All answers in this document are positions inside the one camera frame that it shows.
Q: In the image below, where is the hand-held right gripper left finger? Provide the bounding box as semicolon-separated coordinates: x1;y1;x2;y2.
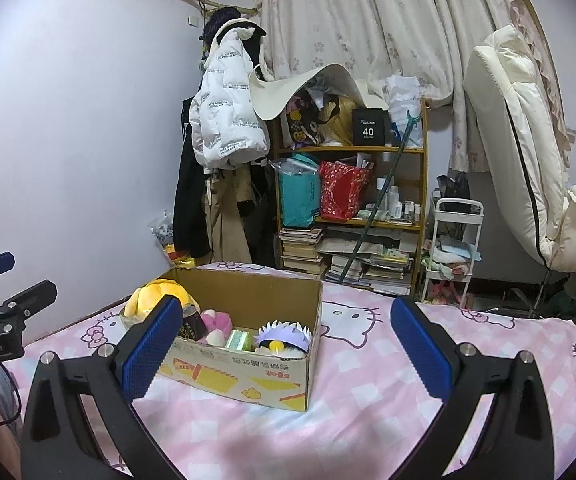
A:
20;295;185;480

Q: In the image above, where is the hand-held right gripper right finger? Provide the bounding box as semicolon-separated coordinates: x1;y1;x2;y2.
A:
389;296;556;480

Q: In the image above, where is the black printed can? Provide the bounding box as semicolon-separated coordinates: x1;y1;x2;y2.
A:
180;307;209;343

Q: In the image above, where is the yellow round plush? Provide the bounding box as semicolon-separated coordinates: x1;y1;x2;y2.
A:
124;280;201;318

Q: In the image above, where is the pink bear plush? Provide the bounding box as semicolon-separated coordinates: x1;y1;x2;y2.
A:
198;310;233;347

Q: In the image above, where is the green tissue pack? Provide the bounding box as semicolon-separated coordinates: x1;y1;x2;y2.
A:
225;328;259;353

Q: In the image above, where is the printed cardboard box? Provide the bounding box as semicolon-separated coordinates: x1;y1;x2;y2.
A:
119;266;325;413

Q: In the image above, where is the person's left forearm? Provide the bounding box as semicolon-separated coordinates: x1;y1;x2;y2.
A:
0;362;24;480

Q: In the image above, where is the pile of magazines and books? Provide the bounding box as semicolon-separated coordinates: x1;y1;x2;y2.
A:
318;227;421;296

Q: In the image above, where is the folded clothes pile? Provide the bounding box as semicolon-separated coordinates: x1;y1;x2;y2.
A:
423;240;483;276

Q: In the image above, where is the clear plastic bag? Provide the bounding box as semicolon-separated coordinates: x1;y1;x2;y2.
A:
149;217;179;251

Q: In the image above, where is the purple-haired doll plush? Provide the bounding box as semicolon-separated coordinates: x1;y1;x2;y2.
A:
253;321;313;360

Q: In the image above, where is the pink cat-print bed sheet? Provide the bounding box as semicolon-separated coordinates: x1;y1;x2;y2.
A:
3;260;576;480

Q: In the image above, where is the row of toiletry bottles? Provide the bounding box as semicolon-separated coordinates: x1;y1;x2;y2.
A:
375;175;423;223

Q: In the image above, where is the beige coat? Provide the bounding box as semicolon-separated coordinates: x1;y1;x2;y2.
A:
203;165;269;266

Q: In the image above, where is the black coat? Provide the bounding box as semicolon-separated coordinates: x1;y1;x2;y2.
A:
174;97;219;261

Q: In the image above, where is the white trolley cart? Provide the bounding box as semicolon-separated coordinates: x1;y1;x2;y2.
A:
418;198;484;311

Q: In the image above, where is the stack of old books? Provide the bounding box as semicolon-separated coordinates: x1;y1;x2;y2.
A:
279;227;329;276

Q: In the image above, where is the green pole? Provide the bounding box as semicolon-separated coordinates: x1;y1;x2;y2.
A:
338;110;421;286

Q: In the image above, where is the red gift bag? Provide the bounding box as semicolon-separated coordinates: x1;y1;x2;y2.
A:
318;160;375;222

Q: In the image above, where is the teal shopping bag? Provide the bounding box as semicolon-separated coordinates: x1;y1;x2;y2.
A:
275;157;323;228

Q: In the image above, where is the wooden bookshelf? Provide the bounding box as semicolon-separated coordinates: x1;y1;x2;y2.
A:
270;97;429;296

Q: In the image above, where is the black box with white print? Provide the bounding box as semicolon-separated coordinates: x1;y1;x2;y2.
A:
352;107;391;147

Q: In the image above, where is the cream padded chair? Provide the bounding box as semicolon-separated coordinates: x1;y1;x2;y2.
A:
464;24;576;276

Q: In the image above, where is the white plastic bag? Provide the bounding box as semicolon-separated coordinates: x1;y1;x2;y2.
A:
385;75;425;148

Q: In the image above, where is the white puffer jacket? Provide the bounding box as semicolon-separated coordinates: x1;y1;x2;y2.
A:
189;17;269;168

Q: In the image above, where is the black skull-print bag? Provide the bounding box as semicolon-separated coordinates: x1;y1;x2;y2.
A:
284;91;321;150

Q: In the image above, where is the cream wide-brim hat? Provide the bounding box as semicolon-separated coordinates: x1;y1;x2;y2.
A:
249;63;383;122

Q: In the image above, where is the floral curtain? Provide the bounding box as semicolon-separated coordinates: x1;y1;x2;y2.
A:
254;0;576;173

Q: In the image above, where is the navy knit hat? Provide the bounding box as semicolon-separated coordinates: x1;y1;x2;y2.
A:
203;6;241;41

